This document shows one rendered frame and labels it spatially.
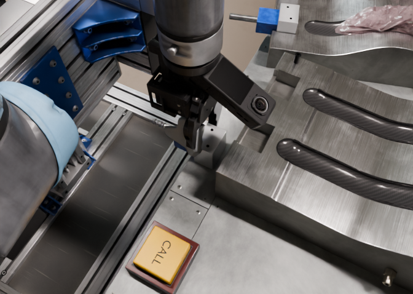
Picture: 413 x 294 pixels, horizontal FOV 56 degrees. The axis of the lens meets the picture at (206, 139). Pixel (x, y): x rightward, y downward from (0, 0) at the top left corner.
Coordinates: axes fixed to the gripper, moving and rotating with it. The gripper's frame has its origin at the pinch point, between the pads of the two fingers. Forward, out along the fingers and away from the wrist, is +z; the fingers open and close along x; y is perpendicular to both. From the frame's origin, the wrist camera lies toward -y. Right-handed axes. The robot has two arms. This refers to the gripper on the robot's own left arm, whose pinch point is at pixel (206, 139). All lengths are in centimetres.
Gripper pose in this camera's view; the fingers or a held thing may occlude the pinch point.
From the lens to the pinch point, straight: 63.2
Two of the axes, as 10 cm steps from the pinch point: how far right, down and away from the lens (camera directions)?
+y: -8.8, -4.0, 2.4
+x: -4.7, 7.6, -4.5
